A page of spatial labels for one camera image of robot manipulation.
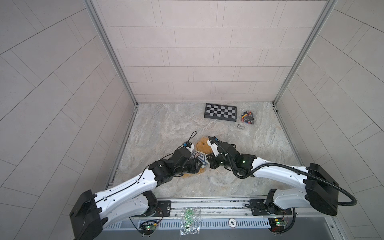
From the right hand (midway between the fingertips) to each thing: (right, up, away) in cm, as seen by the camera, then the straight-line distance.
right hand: (204, 160), depth 77 cm
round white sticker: (+13, -26, -10) cm, 30 cm away
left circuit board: (-25, -26, -13) cm, 39 cm away
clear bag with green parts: (-7, -25, -10) cm, 28 cm away
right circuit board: (+34, -27, -10) cm, 44 cm away
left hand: (0, -1, -3) cm, 4 cm away
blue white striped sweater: (+1, -1, -2) cm, 2 cm away
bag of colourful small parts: (+32, +22, +28) cm, 48 cm away
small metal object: (+26, +16, +24) cm, 39 cm away
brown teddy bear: (0, +6, +3) cm, 6 cm away
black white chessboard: (+13, +26, +31) cm, 42 cm away
